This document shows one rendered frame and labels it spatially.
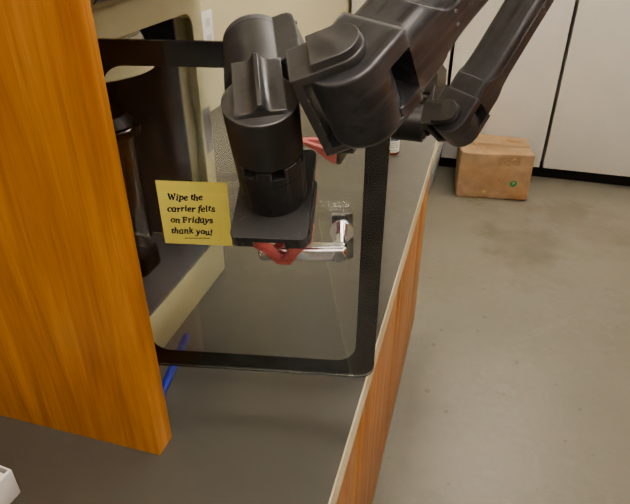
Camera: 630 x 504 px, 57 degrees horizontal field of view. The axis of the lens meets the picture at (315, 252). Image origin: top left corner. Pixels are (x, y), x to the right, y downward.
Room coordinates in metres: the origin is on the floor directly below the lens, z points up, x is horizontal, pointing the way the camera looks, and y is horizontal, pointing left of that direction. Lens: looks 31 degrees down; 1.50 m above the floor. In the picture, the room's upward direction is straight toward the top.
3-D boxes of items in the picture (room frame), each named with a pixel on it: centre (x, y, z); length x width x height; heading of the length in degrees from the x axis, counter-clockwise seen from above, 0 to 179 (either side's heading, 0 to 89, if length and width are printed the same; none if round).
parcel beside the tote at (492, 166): (3.20, -1.05, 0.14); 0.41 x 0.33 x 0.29; 80
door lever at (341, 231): (0.51, 0.01, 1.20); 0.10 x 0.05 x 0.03; 85
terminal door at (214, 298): (0.55, 0.08, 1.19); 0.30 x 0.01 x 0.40; 85
